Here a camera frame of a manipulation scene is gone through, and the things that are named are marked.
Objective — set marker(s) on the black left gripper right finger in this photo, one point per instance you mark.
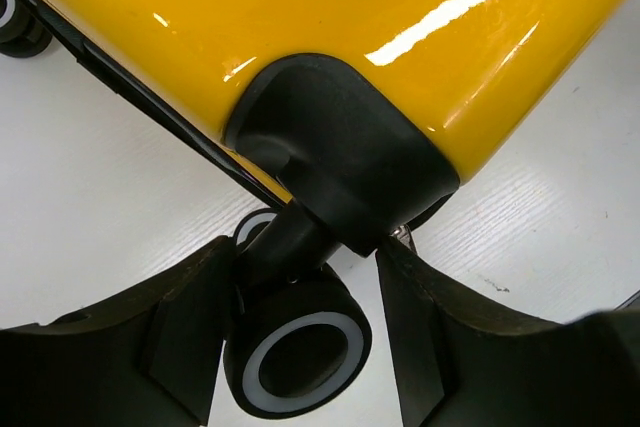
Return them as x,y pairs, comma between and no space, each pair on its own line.
462,359

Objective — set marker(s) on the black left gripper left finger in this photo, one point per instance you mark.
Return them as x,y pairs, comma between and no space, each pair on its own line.
147,356

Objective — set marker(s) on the yellow hard-shell suitcase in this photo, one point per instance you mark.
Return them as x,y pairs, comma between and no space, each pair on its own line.
354,120

